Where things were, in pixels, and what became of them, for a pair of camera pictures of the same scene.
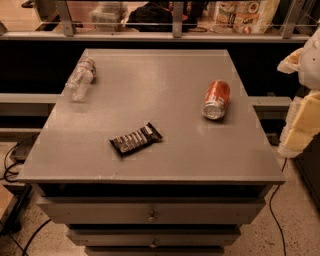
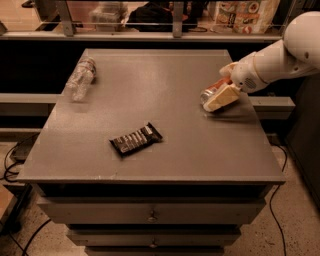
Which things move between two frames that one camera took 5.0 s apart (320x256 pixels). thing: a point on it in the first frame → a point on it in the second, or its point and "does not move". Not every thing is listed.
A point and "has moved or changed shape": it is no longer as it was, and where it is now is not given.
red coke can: (216, 100) has moved or changed shape
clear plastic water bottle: (81, 78) does not move
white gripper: (311, 65) → (244, 74)
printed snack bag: (246, 16) does not move
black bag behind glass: (159, 13) does not move
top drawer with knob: (151, 210) does not move
